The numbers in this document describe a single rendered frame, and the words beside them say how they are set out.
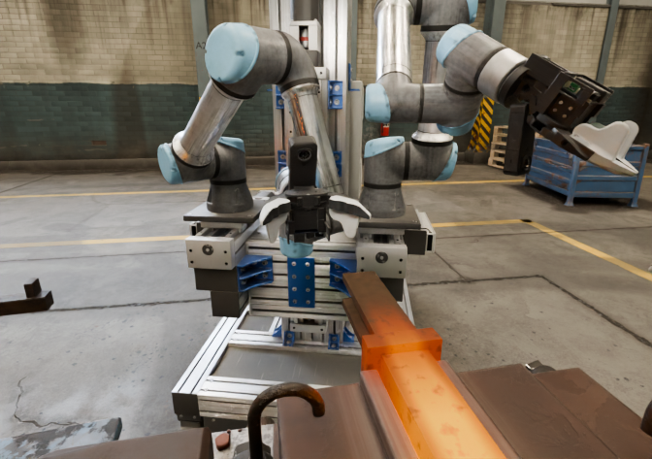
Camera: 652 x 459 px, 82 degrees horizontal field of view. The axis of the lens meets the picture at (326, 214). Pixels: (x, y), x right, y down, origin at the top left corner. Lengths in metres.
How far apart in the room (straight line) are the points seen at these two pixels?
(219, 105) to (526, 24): 8.22
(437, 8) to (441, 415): 0.96
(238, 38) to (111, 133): 7.01
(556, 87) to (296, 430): 0.55
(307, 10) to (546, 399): 1.13
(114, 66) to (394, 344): 7.57
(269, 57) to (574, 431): 0.77
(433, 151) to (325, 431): 0.96
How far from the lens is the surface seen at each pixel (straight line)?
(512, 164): 0.67
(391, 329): 0.25
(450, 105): 0.76
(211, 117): 0.97
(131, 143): 7.68
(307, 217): 0.60
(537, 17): 9.03
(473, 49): 0.70
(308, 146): 0.60
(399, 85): 0.77
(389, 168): 1.11
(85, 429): 0.77
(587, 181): 5.25
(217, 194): 1.22
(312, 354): 1.56
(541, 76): 0.66
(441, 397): 0.21
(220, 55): 0.85
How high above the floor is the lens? 1.15
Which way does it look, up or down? 17 degrees down
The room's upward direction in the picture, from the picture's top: straight up
